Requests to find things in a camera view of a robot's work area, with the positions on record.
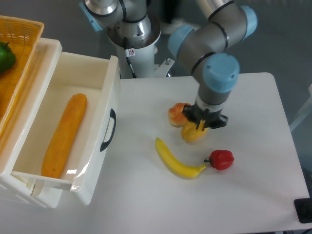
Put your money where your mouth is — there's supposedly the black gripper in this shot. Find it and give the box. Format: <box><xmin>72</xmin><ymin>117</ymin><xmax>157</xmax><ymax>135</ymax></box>
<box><xmin>182</xmin><ymin>103</ymin><xmax>228</xmax><ymax>129</ymax></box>

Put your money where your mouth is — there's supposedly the white drawer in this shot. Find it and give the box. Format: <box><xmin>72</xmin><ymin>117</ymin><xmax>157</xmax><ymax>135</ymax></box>
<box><xmin>12</xmin><ymin>52</ymin><xmax>120</xmax><ymax>208</ymax></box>

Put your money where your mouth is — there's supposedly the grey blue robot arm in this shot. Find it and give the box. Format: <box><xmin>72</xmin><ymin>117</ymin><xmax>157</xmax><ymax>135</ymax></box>
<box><xmin>80</xmin><ymin>0</ymin><xmax>257</xmax><ymax>130</ymax></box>

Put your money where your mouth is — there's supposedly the white drawer cabinet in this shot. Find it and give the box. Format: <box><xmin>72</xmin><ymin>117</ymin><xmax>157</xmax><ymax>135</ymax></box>
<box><xmin>0</xmin><ymin>38</ymin><xmax>62</xmax><ymax>208</ymax></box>

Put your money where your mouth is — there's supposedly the yellow bell pepper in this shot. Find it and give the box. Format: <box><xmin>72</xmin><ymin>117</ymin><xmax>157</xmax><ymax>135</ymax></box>
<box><xmin>181</xmin><ymin>120</ymin><xmax>207</xmax><ymax>142</ymax></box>

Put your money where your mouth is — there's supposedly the round bread roll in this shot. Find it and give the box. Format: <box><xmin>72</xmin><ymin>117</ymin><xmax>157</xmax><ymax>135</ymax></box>
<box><xmin>168</xmin><ymin>102</ymin><xmax>190</xmax><ymax>127</ymax></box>

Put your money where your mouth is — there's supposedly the red bell pepper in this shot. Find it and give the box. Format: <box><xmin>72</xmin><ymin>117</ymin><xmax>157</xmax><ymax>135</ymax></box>
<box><xmin>204</xmin><ymin>150</ymin><xmax>234</xmax><ymax>171</ymax></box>

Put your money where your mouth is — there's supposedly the yellow banana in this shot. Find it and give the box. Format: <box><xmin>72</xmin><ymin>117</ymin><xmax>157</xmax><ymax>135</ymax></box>
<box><xmin>155</xmin><ymin>137</ymin><xmax>207</xmax><ymax>179</ymax></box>

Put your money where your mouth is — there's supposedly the black device at edge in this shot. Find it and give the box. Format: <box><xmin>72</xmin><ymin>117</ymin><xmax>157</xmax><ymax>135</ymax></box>
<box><xmin>294</xmin><ymin>198</ymin><xmax>312</xmax><ymax>223</ymax></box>

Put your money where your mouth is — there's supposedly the orange baguette bread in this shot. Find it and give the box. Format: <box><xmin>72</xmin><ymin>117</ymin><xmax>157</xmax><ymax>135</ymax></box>
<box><xmin>41</xmin><ymin>93</ymin><xmax>87</xmax><ymax>178</ymax></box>

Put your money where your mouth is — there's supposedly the yellow woven basket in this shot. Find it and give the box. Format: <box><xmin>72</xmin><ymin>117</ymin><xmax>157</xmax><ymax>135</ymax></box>
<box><xmin>0</xmin><ymin>15</ymin><xmax>44</xmax><ymax>133</ymax></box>

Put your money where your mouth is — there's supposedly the green bell pepper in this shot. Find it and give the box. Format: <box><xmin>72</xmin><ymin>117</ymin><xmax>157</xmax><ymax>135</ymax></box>
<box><xmin>0</xmin><ymin>41</ymin><xmax>16</xmax><ymax>73</ymax></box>

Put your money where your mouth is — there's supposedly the white frame at right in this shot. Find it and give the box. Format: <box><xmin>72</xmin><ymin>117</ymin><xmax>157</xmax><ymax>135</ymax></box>
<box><xmin>289</xmin><ymin>85</ymin><xmax>312</xmax><ymax>132</ymax></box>

